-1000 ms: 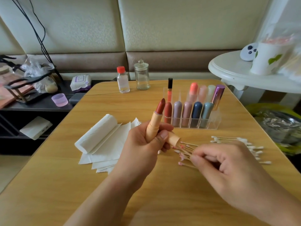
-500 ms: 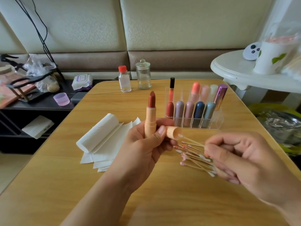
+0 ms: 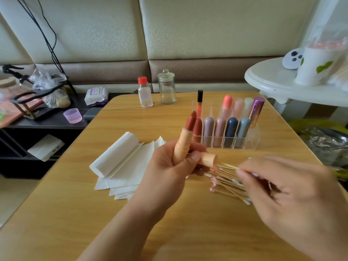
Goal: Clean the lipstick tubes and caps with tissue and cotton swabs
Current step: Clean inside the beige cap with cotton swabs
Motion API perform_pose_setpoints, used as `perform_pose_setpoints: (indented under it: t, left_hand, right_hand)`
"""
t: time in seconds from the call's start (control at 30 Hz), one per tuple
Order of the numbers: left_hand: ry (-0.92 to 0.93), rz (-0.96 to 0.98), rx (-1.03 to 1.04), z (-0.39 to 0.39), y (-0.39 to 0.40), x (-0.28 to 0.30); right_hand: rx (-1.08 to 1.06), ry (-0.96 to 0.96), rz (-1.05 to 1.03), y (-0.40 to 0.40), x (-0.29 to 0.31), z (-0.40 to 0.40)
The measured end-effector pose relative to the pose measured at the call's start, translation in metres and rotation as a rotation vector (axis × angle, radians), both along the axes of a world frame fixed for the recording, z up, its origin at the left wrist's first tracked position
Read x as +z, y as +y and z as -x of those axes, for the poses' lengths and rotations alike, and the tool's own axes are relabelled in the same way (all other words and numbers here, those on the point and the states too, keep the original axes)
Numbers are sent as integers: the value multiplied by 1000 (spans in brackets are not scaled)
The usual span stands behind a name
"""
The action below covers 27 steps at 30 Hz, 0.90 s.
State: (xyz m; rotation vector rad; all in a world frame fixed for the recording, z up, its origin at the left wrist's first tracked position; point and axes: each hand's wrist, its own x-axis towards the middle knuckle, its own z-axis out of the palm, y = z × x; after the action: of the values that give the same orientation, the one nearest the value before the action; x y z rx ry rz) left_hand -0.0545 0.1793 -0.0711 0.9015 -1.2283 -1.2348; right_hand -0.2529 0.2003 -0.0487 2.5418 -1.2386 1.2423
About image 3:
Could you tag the red lipstick grey-blue tube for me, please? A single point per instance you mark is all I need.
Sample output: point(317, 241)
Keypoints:
point(242, 133)

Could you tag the clear bottle red cap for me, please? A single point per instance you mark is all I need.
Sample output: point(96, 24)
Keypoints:
point(145, 94)

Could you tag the small purple plastic cup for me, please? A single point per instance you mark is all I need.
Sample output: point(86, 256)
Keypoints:
point(72, 115)

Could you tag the stack of white tissues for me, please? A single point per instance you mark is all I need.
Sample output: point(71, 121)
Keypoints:
point(122, 165)

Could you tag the red lipstick navy tube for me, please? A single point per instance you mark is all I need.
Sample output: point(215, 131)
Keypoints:
point(231, 133)

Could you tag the yellow-green bin with bag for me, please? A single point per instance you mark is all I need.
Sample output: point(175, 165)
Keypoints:
point(326, 146)

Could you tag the white round side table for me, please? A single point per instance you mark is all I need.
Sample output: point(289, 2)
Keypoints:
point(269, 78)

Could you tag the clear acrylic lipstick organizer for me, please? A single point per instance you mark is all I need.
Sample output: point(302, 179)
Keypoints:
point(247, 122)

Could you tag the person's right hand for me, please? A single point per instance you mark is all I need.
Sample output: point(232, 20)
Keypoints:
point(302, 206)

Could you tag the crumpled clear plastic bag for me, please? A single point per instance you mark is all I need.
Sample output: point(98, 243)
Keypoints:
point(48, 77)

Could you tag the white power bank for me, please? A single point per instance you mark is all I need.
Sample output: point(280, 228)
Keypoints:
point(45, 148)

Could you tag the black low shelf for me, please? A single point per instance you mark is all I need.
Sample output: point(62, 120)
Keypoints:
point(49, 126)

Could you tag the glass jar with lid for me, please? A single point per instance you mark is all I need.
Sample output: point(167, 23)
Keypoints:
point(167, 88)

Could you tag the white panda figure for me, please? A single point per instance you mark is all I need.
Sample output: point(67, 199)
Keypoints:
point(292, 58)

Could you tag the red lipstick beige tube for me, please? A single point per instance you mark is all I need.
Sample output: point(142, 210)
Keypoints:
point(184, 141)

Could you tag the white tissue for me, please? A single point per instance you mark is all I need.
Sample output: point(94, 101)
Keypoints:
point(114, 155)

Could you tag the white mug green leaf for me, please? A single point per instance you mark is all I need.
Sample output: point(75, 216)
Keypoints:
point(318, 65)

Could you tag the wet wipes pack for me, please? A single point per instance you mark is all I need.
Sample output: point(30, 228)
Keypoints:
point(96, 96)

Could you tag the red lipstick dusty pink tube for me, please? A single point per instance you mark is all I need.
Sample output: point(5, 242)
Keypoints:
point(219, 132)

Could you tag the person's left hand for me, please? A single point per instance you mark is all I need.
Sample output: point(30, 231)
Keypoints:
point(160, 184)

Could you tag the person's left forearm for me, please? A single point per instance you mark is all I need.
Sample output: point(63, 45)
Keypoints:
point(117, 244)

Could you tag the red lipstick mauve tube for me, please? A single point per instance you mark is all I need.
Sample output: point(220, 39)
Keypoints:
point(208, 132)

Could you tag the black clip tool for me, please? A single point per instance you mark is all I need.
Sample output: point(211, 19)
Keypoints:
point(13, 69)

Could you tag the pink tray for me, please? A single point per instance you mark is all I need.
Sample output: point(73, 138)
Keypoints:
point(13, 110)

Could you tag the jar with wooden lid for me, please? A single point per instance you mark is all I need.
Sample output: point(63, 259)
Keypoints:
point(8, 82)

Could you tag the beige lipstick cap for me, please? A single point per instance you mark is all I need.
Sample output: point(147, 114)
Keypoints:
point(207, 159)

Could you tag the beige padded backrest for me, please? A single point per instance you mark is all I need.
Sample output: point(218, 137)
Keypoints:
point(228, 24)

